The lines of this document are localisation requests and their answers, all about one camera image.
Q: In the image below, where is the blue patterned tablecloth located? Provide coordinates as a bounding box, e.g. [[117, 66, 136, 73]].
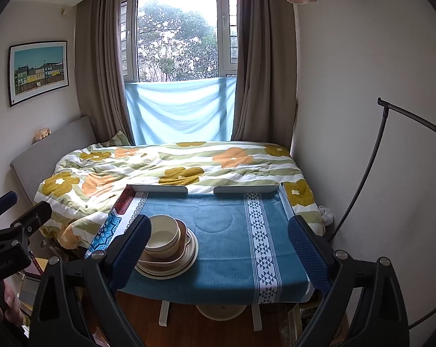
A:
[[85, 188, 316, 306]]

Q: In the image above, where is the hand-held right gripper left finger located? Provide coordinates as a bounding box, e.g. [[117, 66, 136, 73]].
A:
[[29, 214, 153, 347]]

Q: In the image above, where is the framed houses picture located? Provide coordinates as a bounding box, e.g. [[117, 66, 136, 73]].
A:
[[8, 40, 70, 108]]

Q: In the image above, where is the white round basin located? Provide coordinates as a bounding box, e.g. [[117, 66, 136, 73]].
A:
[[195, 304, 248, 321]]

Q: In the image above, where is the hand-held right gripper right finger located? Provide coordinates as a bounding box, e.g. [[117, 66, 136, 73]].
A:
[[287, 215, 410, 347]]

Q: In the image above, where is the black arc lamp pole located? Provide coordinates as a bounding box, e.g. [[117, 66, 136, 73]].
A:
[[330, 97, 436, 329]]

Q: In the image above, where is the brown curtain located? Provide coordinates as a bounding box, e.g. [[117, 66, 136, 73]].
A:
[[74, 0, 135, 144], [231, 0, 298, 144]]

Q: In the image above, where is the pink square bowl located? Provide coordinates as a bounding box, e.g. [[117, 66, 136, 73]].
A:
[[138, 220, 190, 266]]

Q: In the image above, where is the green striped pillow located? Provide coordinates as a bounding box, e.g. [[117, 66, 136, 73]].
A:
[[102, 130, 130, 147]]

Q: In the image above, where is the white round bowl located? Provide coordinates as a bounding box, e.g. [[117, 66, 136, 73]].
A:
[[147, 215, 180, 250]]

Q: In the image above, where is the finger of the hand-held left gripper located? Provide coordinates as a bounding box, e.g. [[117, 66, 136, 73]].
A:
[[8, 201, 52, 240], [0, 191, 18, 222]]

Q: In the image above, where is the grey headboard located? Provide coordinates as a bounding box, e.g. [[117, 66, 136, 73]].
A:
[[10, 116, 97, 203]]

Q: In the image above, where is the cream round bowl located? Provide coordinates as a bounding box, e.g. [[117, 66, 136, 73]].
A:
[[144, 240, 180, 261]]

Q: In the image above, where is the white crumpled bag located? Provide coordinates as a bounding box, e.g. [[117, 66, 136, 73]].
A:
[[318, 205, 335, 225]]

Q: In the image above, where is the duck print plate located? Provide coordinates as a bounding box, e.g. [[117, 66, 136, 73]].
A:
[[134, 230, 199, 280]]

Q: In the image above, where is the light blue cloth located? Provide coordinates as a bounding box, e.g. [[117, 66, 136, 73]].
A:
[[125, 75, 237, 145]]

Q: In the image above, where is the floral striped blanket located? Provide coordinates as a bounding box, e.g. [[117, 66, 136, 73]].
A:
[[34, 141, 327, 250]]

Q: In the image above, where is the window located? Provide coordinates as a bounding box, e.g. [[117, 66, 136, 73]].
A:
[[121, 0, 240, 83]]

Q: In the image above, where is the person's left hand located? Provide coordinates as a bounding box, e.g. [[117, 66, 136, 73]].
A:
[[3, 285, 24, 325]]

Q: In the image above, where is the grey maroon box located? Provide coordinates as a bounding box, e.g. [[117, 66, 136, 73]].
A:
[[19, 265, 43, 306]]

